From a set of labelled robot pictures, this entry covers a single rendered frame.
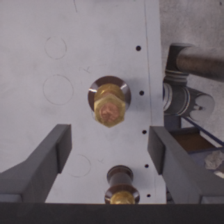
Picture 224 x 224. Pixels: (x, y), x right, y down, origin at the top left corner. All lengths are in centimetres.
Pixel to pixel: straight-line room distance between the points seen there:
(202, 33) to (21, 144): 191
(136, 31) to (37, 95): 31
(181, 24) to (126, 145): 165
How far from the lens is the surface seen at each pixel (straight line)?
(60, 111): 47
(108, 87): 33
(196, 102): 65
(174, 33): 195
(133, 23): 45
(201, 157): 124
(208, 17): 212
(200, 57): 63
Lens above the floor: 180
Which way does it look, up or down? 74 degrees down
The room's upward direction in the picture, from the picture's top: 176 degrees clockwise
